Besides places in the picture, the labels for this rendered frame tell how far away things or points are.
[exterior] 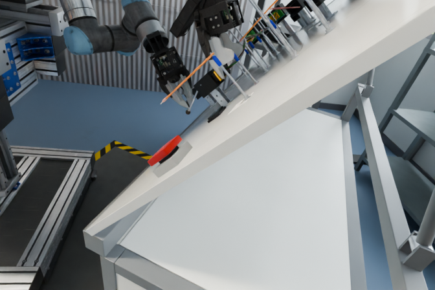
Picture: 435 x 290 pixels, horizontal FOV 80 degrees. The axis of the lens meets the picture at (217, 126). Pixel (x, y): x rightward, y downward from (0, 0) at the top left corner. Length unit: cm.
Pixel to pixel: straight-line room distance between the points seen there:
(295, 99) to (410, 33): 10
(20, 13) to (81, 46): 57
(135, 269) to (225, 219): 26
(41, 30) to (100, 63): 185
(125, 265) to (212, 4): 59
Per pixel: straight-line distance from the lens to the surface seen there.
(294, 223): 84
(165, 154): 43
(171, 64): 72
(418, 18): 26
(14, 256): 151
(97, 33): 83
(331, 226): 89
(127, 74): 312
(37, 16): 132
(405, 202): 239
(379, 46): 26
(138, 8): 81
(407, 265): 63
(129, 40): 87
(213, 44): 59
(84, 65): 321
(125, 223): 71
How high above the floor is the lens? 140
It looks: 32 degrees down
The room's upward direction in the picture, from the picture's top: 11 degrees clockwise
